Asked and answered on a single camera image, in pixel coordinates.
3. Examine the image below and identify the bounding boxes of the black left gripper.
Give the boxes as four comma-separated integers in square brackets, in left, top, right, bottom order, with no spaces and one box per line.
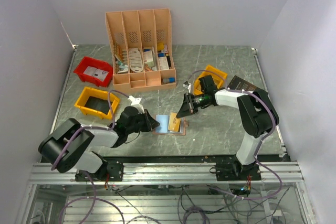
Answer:
[126,108,160,134]

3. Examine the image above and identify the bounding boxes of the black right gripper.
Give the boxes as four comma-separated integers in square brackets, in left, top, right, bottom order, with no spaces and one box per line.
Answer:
[176,92,207,118]

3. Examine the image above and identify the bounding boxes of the pink leather card holder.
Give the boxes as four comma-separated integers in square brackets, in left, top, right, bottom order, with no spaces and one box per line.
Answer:
[153,113,188,135]

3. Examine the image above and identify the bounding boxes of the card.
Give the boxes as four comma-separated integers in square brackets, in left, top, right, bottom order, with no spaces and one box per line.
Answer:
[167,112,181,132]

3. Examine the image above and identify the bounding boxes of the yellow bin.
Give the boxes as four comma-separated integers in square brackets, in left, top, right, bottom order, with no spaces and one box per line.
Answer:
[193,65,227,95]
[74,87,112,120]

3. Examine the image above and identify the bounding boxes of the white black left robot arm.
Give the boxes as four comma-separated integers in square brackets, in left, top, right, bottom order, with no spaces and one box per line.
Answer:
[38,106,160,180]

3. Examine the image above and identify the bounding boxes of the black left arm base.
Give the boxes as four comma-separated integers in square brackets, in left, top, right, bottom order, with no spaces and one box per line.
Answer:
[75,156,124,182]

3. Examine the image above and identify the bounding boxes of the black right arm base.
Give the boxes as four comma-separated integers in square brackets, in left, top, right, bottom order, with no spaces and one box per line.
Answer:
[209,162,261,181]

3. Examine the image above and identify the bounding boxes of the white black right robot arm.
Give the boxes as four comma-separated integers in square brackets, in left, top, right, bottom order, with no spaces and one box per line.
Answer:
[176,75,279,180]

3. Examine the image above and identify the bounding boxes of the cards in red bin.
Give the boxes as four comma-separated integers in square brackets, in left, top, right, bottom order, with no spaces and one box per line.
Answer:
[83,66,109,81]

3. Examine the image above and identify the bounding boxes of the blue grey cylinder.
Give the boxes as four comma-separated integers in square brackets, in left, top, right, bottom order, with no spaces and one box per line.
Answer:
[162,78,175,84]

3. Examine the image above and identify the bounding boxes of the black book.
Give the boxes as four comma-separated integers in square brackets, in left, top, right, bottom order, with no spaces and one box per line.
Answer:
[227,75,259,91]

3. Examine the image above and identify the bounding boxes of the white oval perforated board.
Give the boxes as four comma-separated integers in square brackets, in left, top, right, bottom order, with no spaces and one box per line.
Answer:
[129,48,143,73]

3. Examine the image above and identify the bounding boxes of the white box in organizer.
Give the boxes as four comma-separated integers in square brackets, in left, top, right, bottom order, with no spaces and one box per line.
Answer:
[143,49,155,68]

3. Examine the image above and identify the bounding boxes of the peach plastic desk organizer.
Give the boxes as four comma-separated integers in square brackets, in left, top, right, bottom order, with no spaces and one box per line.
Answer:
[106,8,177,93]

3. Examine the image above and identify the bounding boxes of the red plastic bin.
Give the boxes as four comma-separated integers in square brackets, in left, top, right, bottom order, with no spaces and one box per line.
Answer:
[73,57,113,87]

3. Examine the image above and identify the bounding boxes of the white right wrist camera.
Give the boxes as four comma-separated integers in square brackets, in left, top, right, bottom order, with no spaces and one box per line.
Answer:
[183,81,192,93]

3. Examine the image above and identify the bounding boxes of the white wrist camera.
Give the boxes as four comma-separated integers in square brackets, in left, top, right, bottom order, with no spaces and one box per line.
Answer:
[183,81,192,93]
[128,95,144,113]

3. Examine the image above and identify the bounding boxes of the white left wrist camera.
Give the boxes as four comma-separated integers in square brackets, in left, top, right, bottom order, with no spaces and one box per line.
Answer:
[128,95,144,113]

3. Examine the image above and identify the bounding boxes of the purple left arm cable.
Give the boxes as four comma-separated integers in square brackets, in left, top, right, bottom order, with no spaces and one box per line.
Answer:
[51,89,132,224]

